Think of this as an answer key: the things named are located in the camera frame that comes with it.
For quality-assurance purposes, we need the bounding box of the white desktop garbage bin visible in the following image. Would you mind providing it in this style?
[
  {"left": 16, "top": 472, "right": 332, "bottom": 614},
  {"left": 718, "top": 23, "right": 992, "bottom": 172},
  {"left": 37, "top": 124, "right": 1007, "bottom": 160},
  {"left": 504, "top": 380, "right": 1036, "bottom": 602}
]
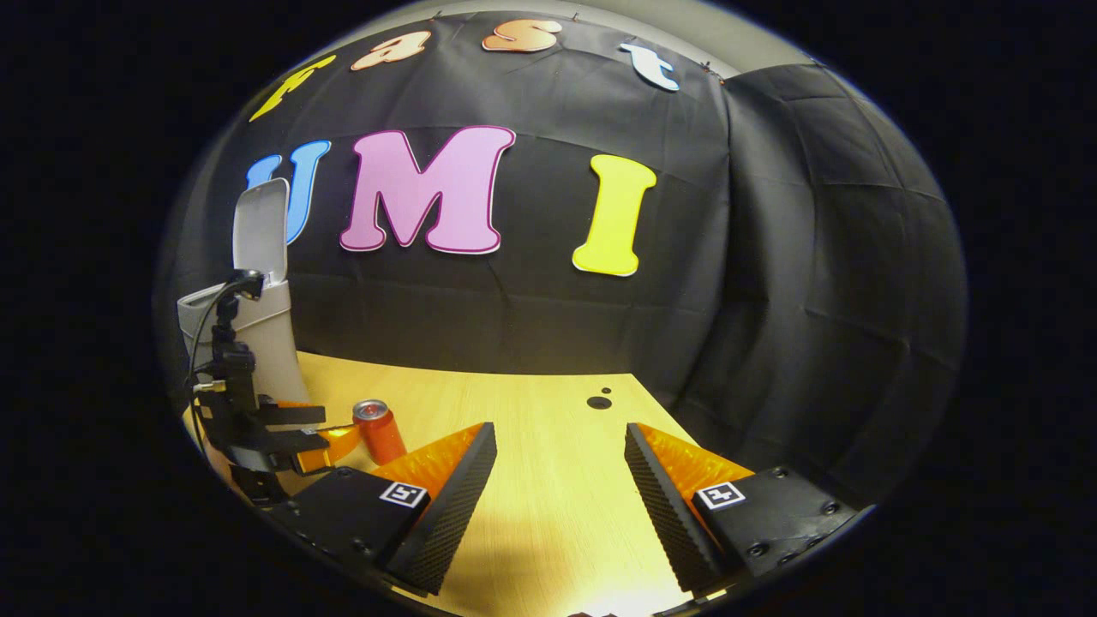
[{"left": 177, "top": 177, "right": 311, "bottom": 405}]

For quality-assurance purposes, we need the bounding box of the wooden desktop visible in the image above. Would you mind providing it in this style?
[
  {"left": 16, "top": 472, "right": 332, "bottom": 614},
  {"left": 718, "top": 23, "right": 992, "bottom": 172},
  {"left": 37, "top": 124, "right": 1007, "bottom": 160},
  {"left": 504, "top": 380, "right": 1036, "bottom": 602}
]
[{"left": 182, "top": 350, "right": 731, "bottom": 617}]

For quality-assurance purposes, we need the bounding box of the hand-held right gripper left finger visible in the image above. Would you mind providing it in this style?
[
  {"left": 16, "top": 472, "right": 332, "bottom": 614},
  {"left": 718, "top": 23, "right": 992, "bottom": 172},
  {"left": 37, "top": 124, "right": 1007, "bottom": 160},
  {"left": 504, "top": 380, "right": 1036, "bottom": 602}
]
[{"left": 264, "top": 422, "right": 499, "bottom": 597}]

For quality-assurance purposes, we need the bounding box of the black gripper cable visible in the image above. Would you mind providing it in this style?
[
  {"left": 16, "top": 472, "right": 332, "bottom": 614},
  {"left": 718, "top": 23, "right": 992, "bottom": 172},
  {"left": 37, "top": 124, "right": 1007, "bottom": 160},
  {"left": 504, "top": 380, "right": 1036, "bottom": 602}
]
[{"left": 183, "top": 273, "right": 260, "bottom": 404}]

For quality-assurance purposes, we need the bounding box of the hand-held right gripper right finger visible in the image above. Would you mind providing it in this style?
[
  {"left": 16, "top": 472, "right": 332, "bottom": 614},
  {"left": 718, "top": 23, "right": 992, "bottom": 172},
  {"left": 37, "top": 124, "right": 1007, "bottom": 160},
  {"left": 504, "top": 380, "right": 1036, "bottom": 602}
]
[{"left": 622, "top": 422, "right": 860, "bottom": 599}]

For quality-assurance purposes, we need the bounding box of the black backdrop cloth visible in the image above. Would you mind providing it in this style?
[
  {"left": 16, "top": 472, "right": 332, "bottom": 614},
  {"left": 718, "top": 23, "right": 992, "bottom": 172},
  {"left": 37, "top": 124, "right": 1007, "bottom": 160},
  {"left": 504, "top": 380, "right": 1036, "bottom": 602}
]
[{"left": 154, "top": 9, "right": 969, "bottom": 506}]

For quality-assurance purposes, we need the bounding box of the red pop can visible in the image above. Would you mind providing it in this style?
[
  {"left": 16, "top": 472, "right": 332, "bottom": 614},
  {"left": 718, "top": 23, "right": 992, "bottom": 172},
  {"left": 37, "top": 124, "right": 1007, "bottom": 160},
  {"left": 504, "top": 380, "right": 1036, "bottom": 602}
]
[{"left": 352, "top": 398, "right": 409, "bottom": 466}]

